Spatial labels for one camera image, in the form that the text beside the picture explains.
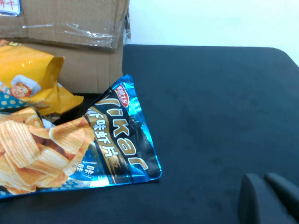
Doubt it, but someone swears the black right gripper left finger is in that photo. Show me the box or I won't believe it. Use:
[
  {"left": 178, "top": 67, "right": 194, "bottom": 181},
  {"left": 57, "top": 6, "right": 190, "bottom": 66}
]
[{"left": 237, "top": 173, "right": 299, "bottom": 224}]

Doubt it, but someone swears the large yellow fries snack bag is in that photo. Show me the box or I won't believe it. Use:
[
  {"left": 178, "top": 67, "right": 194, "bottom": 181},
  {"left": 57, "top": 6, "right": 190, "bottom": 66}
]
[{"left": 0, "top": 39, "right": 85, "bottom": 116}]

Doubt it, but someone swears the blue shrimp chips bag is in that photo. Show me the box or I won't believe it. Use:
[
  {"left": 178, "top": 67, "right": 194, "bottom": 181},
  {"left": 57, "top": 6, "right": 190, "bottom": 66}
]
[{"left": 0, "top": 74, "right": 163, "bottom": 200}]

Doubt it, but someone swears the cardboard box with tape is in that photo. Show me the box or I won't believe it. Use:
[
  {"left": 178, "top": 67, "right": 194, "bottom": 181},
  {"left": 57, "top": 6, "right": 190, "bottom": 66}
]
[{"left": 0, "top": 0, "right": 131, "bottom": 94}]

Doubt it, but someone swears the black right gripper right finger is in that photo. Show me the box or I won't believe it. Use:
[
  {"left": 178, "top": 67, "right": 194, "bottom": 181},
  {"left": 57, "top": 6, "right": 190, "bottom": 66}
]
[{"left": 264, "top": 172, "right": 299, "bottom": 220}]

